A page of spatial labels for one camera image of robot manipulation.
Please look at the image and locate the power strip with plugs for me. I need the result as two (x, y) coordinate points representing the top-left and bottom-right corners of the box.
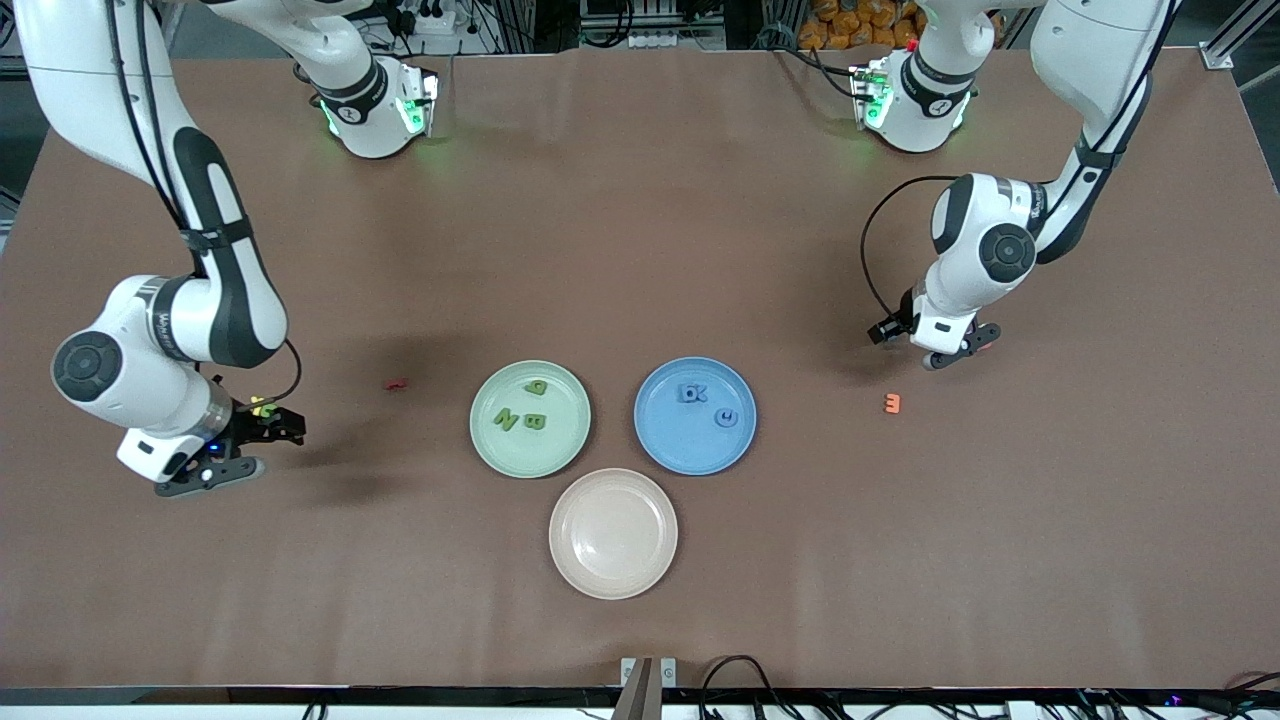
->
(385, 0), (459, 37)

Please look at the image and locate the black cable loop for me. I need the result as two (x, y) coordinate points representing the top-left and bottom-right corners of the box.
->
(698, 655), (796, 720)

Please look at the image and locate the light green plate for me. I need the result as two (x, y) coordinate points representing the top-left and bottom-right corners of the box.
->
(469, 360), (592, 480)

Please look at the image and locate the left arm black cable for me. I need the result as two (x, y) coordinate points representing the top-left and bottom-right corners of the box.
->
(861, 0), (1176, 323)

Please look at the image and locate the metal mounting bracket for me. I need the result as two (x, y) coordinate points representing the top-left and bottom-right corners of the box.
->
(620, 655), (679, 720)

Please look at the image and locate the aluminium frame profile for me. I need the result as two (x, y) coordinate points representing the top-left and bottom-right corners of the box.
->
(1200, 0), (1280, 71)

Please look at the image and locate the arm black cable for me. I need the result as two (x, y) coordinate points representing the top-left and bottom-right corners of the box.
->
(861, 0), (1176, 323)
(105, 0), (304, 403)

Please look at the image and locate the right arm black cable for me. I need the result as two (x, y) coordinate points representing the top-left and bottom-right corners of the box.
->
(105, 0), (304, 403)

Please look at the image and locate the beige pink plate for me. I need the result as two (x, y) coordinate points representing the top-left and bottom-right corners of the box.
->
(548, 467), (679, 601)

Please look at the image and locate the black cable bundle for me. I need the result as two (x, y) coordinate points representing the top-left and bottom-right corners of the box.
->
(1070, 672), (1280, 720)

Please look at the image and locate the pile of orange objects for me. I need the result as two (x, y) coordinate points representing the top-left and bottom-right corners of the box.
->
(800, 0), (923, 51)

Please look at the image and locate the blue plate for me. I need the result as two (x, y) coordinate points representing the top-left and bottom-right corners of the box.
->
(633, 356), (758, 477)

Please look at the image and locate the brown table cover sheet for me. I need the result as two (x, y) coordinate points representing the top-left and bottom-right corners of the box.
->
(0, 48), (1280, 691)

